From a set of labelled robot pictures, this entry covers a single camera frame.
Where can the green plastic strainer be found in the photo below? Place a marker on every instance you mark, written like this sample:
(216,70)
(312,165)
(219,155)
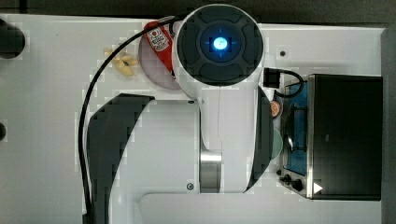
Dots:
(277,144)

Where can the orange fruit slice toy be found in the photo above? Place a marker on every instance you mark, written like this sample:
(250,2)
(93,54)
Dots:
(275,108)

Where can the red snack bag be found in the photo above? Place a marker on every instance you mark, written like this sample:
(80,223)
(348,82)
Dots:
(160,42)

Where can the black camera box with cable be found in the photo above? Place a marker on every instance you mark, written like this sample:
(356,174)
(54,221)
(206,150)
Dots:
(271,79)

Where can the black knob at table edge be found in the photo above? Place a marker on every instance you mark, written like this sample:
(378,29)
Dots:
(12,40)

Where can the pink round plate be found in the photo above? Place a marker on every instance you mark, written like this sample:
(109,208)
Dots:
(154,69)

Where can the black toaster oven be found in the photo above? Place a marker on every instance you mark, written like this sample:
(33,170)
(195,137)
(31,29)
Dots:
(332,139)

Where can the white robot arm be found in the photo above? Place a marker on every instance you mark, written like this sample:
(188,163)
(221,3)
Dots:
(216,137)

